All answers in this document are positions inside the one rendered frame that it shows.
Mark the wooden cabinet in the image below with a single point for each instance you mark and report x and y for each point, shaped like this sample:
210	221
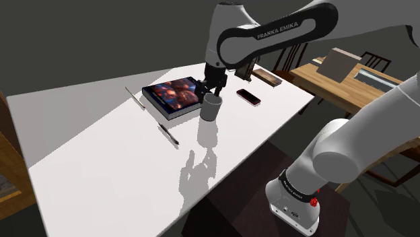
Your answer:
13	170

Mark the flat wooden block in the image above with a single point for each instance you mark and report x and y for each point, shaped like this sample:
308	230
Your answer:
267	77

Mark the grey cup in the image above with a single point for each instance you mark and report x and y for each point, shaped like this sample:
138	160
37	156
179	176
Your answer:
210	110

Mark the black and silver pen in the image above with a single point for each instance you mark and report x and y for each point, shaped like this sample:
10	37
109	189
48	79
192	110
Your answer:
169	134

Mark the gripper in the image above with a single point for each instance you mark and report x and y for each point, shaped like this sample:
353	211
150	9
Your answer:
214	73

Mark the red phone with black screen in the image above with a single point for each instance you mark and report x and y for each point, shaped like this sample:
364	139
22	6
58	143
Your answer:
248	97

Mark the book with colourful cover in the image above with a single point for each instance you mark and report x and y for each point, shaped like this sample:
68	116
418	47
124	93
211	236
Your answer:
172	95

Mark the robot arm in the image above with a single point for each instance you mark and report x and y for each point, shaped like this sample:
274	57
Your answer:
341	154

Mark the dark robot stand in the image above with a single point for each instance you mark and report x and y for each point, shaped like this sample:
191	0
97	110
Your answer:
236	203

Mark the dark wooden chair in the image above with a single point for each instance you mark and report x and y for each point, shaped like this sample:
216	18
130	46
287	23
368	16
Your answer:
377	62
288	59

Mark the dark brown box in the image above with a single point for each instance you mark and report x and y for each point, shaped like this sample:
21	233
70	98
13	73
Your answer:
244	70

